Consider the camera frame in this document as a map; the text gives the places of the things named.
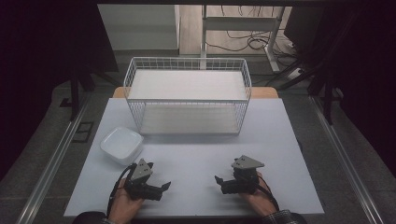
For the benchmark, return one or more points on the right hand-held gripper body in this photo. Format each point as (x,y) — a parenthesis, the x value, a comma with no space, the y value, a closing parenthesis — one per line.
(246,179)

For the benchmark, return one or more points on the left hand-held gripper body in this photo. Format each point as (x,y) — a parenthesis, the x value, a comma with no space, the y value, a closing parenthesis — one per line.
(141,174)

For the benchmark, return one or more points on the person's right hand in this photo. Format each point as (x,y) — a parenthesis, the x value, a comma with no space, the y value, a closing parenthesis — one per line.
(258,200)

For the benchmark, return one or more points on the person's left hand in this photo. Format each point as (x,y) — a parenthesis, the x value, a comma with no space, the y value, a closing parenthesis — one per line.
(123,203)

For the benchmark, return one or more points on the white square plate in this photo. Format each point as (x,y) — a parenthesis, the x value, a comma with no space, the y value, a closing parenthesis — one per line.
(122,143)

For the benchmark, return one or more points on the black stand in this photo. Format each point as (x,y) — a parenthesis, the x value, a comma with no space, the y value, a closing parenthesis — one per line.
(74,93)
(327,99)

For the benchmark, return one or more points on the dark curtain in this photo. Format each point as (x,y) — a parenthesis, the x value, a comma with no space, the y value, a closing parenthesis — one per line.
(34,77)
(364,77)

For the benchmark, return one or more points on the white cabinet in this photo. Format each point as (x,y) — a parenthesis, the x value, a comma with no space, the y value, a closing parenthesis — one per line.
(140,26)

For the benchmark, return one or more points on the aluminium rail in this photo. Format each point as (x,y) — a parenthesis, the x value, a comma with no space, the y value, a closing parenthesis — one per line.
(53,161)
(345,161)

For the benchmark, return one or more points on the white metal desk frame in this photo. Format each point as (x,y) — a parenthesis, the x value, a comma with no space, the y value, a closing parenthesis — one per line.
(239,23)

